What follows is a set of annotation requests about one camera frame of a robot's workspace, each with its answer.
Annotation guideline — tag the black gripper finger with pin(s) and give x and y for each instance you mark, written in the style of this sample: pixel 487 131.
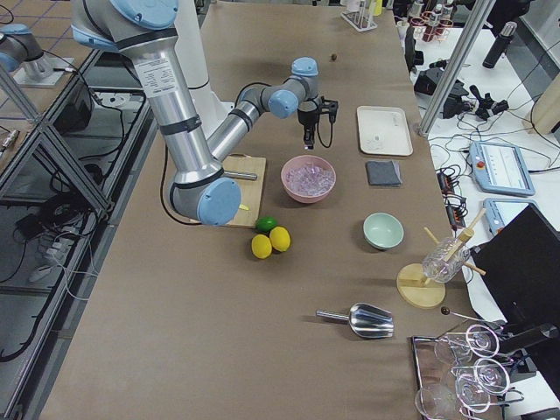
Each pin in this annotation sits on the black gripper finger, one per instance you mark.
pixel 311 140
pixel 305 137

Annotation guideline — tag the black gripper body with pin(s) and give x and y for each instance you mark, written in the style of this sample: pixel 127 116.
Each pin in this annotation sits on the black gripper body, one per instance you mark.
pixel 305 117

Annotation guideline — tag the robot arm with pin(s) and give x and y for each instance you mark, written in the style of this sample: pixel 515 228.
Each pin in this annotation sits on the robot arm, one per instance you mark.
pixel 18 45
pixel 145 33

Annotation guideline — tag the pile of ice cubes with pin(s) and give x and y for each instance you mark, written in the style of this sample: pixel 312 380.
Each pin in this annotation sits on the pile of ice cubes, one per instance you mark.
pixel 310 180

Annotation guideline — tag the wooden cup stand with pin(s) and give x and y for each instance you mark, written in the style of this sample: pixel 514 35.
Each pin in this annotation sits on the wooden cup stand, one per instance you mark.
pixel 419 291

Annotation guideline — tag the steel ice scoop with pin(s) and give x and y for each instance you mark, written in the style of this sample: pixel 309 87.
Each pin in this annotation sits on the steel ice scoop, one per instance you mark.
pixel 366 320

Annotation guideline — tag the pink bowl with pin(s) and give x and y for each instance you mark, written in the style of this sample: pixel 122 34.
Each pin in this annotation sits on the pink bowl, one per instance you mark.
pixel 297 162

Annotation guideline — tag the cream rabbit tray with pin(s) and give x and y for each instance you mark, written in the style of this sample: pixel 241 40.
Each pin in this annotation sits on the cream rabbit tray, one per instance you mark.
pixel 383 131

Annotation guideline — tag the wooden cutting board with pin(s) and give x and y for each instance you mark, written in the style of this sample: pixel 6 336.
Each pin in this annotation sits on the wooden cutting board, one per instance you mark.
pixel 251 191

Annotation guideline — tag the grey folded cloth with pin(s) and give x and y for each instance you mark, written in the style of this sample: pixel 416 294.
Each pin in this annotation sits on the grey folded cloth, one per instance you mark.
pixel 383 173

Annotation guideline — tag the green lime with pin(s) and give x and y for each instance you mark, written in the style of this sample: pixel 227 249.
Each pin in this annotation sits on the green lime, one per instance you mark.
pixel 265 224

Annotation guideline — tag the whole yellow lemon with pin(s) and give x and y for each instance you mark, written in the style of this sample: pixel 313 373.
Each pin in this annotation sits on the whole yellow lemon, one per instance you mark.
pixel 280 239
pixel 261 246

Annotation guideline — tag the green bowl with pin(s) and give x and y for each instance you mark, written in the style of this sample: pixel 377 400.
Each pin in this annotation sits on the green bowl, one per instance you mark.
pixel 383 231

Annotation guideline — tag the glass on stand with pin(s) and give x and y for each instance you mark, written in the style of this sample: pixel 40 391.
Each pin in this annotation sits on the glass on stand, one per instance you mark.
pixel 445 260

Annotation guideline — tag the blue teach pendant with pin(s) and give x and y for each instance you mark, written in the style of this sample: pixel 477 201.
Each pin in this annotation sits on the blue teach pendant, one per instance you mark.
pixel 500 168
pixel 499 212

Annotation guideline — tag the black monitor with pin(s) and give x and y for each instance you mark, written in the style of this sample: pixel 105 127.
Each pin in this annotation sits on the black monitor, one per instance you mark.
pixel 522 270

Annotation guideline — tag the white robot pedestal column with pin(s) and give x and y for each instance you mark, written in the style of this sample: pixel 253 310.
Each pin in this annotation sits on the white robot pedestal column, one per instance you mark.
pixel 191 57

